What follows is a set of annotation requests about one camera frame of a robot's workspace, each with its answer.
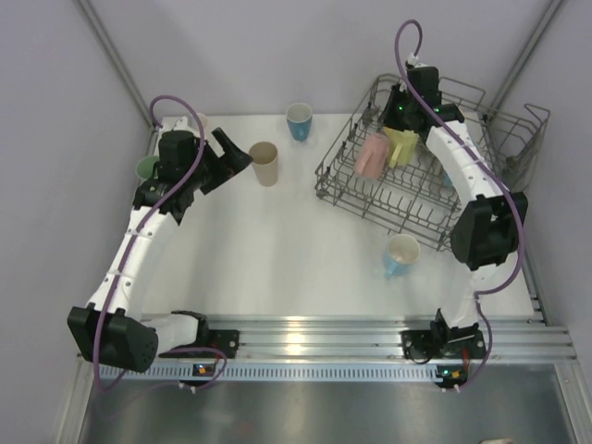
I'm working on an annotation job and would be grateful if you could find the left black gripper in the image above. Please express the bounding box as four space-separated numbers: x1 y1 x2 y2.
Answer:
184 129 252 194

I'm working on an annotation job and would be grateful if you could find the pale yellow-green mug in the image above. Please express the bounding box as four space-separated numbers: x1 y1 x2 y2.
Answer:
384 128 419 168

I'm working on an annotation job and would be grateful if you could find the white mug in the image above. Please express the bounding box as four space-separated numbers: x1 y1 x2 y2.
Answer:
197 113 208 135

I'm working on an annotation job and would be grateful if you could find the pink mug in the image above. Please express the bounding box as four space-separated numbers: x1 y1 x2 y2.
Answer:
354 133 389 179

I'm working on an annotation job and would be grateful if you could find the blue butterfly mug orange inside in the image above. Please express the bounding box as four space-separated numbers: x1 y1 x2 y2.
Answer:
442 172 453 190

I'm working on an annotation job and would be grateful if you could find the light blue mug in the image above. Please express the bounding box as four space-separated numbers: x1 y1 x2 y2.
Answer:
383 234 421 278

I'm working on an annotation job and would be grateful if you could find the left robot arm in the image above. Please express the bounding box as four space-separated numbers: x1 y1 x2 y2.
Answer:
67 118 252 373

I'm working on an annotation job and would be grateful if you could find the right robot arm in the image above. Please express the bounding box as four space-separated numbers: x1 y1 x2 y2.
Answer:
381 66 528 364

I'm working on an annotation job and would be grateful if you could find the beige tumbler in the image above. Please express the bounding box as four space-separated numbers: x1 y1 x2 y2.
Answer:
249 142 278 187

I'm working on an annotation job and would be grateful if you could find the dark blue mug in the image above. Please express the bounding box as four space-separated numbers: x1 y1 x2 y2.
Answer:
286 103 313 142

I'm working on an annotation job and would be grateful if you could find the green tumbler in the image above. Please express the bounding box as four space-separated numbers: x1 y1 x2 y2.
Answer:
135 155 159 180

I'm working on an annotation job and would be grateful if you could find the grey wire dish rack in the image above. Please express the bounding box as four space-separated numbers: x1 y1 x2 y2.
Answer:
314 74 550 251

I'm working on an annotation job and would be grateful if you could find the perforated cable tray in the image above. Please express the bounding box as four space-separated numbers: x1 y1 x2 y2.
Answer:
124 360 466 383

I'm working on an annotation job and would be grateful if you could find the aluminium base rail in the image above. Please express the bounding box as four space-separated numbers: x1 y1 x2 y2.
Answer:
208 315 576 364

